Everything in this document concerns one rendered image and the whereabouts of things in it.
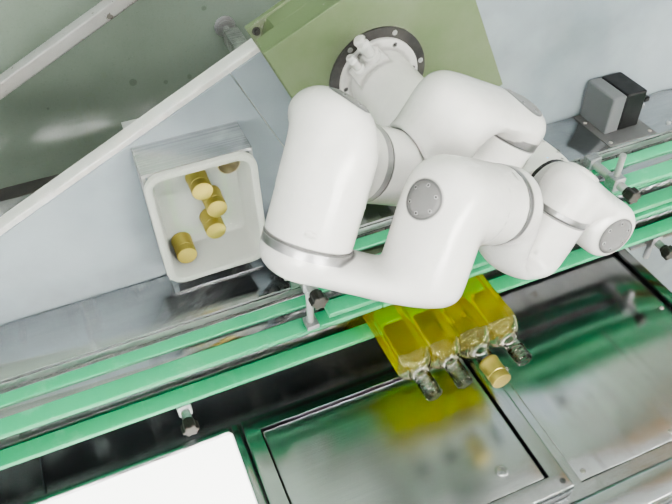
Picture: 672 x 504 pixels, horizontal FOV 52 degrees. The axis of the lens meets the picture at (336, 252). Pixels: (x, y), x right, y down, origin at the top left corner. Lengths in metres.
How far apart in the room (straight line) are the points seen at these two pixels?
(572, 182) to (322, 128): 0.35
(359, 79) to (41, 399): 0.69
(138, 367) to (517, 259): 0.67
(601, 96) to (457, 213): 0.88
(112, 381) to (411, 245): 0.68
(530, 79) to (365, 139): 0.82
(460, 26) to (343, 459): 0.73
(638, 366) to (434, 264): 0.91
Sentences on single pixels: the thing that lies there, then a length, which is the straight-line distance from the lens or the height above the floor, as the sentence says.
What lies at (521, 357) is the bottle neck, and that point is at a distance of 1.21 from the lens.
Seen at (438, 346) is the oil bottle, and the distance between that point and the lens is 1.18.
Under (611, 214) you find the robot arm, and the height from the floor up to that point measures 1.23.
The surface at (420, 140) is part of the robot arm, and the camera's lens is 0.74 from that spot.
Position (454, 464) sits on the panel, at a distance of 1.24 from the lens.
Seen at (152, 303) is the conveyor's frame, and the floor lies 0.81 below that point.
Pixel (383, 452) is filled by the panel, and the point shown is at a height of 1.14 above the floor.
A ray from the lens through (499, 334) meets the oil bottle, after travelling 1.22.
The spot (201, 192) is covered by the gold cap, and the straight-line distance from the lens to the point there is 1.11.
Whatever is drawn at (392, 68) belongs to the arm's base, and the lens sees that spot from 1.00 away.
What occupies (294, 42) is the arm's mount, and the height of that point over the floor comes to 0.84.
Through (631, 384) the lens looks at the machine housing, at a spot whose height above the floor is 1.18.
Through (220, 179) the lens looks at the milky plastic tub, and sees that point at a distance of 1.16.
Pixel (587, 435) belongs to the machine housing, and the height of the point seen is 1.24.
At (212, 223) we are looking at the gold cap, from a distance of 1.16.
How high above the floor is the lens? 1.68
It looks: 42 degrees down
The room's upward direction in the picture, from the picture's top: 148 degrees clockwise
